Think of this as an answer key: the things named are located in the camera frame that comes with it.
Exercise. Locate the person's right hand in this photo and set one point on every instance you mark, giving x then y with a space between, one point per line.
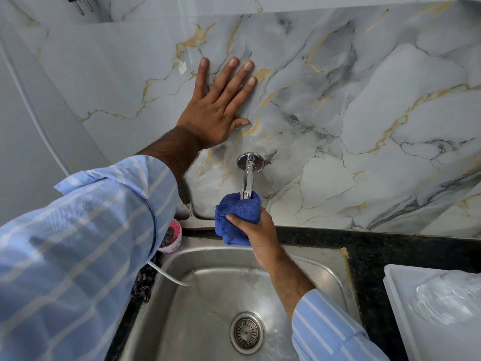
263 236

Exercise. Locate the person's left hand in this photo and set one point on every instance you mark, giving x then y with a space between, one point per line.
210 108

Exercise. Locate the person's left little finger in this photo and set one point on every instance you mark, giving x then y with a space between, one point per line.
202 77

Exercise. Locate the person's left thumb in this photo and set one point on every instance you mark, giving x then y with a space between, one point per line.
240 123

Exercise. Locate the person's left middle finger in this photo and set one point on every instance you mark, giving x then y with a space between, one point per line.
236 81

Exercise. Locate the person's right thumb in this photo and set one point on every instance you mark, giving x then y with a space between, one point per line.
237 223

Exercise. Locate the blue microfibre cloth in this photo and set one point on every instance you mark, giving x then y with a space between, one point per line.
235 211

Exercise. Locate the person's left forearm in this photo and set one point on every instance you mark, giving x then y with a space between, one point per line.
86 251

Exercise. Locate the person's right forearm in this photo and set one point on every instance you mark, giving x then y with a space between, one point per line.
312 315

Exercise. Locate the grey metal tool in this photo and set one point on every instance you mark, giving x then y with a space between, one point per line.
185 197

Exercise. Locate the pink round container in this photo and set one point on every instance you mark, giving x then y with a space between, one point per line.
170 236

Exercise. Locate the stainless steel sink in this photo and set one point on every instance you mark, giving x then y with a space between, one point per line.
203 300

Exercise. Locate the round steel drain strainer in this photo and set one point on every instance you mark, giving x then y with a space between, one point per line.
247 332

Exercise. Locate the black plug with metal prongs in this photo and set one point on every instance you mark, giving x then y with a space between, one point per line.
79 0

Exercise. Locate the white plastic tray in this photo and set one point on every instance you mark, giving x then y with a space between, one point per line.
417 334

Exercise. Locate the clear plastic wrap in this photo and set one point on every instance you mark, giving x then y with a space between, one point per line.
447 296

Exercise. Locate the chrome wall tap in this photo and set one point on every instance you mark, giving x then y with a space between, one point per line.
248 176

